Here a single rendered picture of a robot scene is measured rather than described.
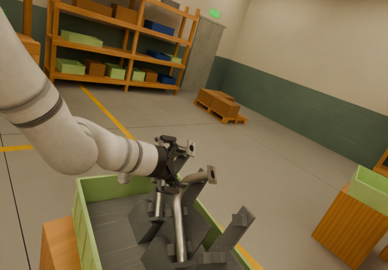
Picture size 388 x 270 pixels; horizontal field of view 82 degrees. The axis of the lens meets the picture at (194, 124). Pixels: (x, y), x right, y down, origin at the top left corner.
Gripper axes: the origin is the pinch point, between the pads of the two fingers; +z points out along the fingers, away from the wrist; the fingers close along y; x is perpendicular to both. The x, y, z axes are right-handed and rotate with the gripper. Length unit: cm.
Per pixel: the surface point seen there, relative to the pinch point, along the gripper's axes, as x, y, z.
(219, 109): 167, 213, 379
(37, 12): 329, 341, 46
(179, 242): 9.8, -19.3, 8.9
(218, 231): 6.4, -18.1, 26.7
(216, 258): -1.2, -23.6, 10.7
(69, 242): 47, -17, -4
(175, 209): 11.0, -10.3, 8.9
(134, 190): 41.1, -0.2, 18.7
